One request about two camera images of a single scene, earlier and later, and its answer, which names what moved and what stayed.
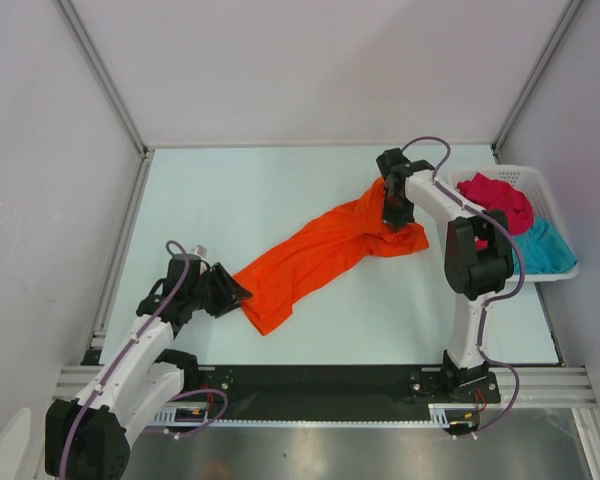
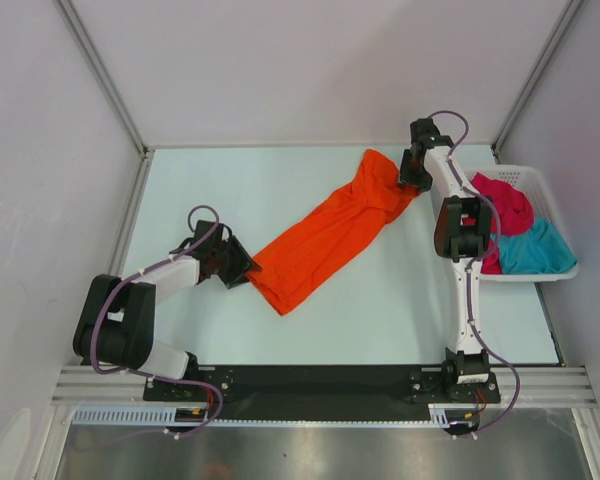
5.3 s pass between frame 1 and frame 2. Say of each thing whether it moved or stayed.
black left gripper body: moved
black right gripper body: moved
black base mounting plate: stayed
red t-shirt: stayed
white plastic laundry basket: stayed
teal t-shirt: stayed
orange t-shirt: moved
